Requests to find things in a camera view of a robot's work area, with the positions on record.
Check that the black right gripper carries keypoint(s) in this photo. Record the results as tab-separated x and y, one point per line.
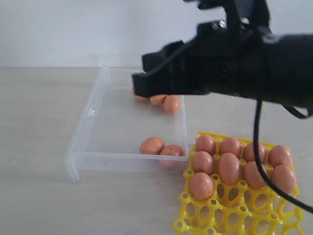
212	62

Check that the brown egg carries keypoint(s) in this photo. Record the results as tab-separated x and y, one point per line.
201	186
206	143
252	176
138	97
152	146
280	155
170	150
158	99
248	154
229	168
284	178
171	104
230	145
203	162

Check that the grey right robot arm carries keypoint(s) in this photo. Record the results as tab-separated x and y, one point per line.
288	67

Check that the clear plastic container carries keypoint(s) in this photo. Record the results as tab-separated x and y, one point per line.
114	123

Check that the yellow plastic egg tray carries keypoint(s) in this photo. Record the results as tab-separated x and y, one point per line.
236	210

